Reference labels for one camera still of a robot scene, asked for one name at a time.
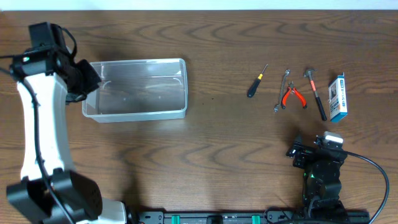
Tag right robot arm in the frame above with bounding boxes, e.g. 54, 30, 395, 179
286, 131, 349, 222

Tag black yellow screwdriver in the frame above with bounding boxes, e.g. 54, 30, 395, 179
246, 64, 269, 98

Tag black mounting rail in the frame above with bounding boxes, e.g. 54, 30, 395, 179
133, 209, 369, 224

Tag black cable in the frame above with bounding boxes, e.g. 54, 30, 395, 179
0, 54, 75, 224
343, 150, 391, 224

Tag clear plastic storage container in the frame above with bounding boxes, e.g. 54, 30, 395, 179
82, 58, 188, 123

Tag silver double-ended wrench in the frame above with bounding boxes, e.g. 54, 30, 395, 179
274, 69, 290, 113

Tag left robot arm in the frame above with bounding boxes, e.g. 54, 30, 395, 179
6, 22, 128, 223

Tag red handled pliers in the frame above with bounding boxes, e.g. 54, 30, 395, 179
281, 80, 307, 110

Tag small hammer black red handle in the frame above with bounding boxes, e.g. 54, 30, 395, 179
303, 68, 327, 121

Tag black left cable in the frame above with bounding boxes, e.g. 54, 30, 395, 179
0, 54, 75, 224

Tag black right cable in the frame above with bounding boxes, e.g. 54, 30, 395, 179
343, 150, 391, 224

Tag blue white cardboard box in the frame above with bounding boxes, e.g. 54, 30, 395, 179
328, 72, 348, 123

